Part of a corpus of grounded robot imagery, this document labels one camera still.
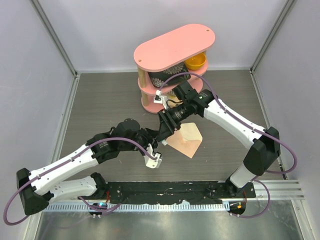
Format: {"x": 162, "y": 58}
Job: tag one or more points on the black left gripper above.
{"x": 149, "y": 135}

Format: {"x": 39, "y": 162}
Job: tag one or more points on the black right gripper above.
{"x": 168, "y": 126}

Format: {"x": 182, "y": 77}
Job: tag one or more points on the pink envelope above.
{"x": 186, "y": 140}

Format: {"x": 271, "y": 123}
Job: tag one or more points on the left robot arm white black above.
{"x": 46, "y": 185}

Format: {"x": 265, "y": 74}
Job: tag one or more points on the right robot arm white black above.
{"x": 262, "y": 144}

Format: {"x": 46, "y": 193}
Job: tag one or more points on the beige patterned plate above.
{"x": 173, "y": 100}

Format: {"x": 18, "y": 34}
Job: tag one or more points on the black floral plate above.
{"x": 158, "y": 78}

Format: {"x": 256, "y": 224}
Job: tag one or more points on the pink three-tier shelf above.
{"x": 165, "y": 51}

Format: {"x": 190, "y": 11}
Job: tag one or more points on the yellow bowl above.
{"x": 196, "y": 62}

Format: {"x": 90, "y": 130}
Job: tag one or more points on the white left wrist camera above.
{"x": 152, "y": 159}

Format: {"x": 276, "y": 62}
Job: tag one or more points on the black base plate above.
{"x": 171, "y": 192}

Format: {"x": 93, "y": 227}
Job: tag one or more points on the white slotted cable duct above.
{"x": 185, "y": 206}

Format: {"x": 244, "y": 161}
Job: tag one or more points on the aluminium frame rail left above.
{"x": 53, "y": 35}

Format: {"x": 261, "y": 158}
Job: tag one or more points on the aluminium frame rail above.
{"x": 53, "y": 35}
{"x": 285, "y": 11}

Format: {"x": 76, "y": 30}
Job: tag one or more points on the aluminium frame rail right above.
{"x": 285, "y": 11}

